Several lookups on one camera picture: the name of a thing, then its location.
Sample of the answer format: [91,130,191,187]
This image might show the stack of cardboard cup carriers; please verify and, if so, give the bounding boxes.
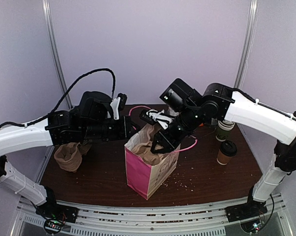
[54,143,92,173]

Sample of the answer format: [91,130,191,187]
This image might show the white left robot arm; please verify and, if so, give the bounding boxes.
[0,91,134,223]

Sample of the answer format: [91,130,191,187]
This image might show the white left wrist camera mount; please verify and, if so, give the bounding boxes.
[110,93,128,120]

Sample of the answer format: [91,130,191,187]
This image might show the pink and white paper bag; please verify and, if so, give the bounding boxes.
[124,105,198,201]

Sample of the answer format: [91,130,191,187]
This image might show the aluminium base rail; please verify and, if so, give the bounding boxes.
[8,194,296,236]

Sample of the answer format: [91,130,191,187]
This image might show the single brown paper cup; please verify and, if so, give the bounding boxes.
[216,149,237,165]

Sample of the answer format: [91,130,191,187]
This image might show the single cardboard cup carrier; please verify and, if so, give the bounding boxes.
[131,141,175,166]

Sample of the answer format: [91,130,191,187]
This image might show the single black cup lid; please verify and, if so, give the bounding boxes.
[219,140,238,157]

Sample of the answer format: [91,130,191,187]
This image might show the right aluminium frame post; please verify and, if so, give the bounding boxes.
[234,0,259,89]

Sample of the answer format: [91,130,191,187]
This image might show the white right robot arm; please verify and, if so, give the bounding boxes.
[151,78,296,222]

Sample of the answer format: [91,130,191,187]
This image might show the left aluminium frame post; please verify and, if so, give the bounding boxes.
[42,0,72,110]

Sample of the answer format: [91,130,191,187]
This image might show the aluminium frame post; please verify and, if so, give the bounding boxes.
[234,0,259,89]
[42,0,72,110]

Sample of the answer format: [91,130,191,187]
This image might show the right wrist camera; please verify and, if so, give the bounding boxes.
[139,109,175,130]

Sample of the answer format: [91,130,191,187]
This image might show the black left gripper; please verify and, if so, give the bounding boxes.
[81,115,140,141]

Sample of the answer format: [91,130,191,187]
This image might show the stack of paper cups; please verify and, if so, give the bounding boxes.
[215,120,236,142]

